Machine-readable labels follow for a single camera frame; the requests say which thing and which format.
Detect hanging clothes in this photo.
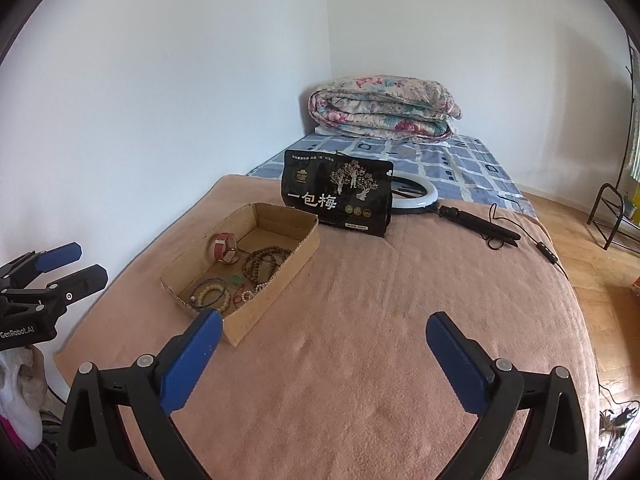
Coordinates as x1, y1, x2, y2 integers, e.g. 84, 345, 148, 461
628, 46, 640, 182

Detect pink blanket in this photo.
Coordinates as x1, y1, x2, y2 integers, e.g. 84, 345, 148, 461
53, 173, 601, 480

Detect folded floral quilt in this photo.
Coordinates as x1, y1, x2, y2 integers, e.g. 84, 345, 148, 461
307, 75, 462, 142

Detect small pearl bead bracelet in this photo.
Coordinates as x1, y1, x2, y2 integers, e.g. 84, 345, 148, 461
233, 282, 269, 305

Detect brown wooden bead necklace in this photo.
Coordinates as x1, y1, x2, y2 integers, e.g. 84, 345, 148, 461
241, 245, 294, 286

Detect black cable with remote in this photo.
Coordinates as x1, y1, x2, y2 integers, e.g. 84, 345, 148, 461
482, 201, 572, 279

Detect cardboard box tray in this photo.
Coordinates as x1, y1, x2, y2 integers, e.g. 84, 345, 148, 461
160, 203, 320, 347

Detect black snack bag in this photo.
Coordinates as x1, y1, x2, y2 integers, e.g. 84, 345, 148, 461
281, 150, 394, 237

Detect red strap wristwatch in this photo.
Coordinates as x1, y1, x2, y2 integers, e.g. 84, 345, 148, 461
208, 232, 239, 266

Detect white ring light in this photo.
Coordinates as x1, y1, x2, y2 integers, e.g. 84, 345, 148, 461
392, 171, 439, 214

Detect black metal shoe rack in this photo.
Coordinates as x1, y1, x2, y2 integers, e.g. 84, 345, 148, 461
587, 182, 639, 256

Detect blue plaid bed sheet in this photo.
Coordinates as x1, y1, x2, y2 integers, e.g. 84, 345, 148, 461
245, 131, 539, 219

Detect left hand white glove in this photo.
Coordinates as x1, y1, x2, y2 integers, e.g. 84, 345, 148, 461
1, 346, 48, 450

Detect dark blue bangle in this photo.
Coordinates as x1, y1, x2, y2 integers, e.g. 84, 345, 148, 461
190, 278, 231, 312

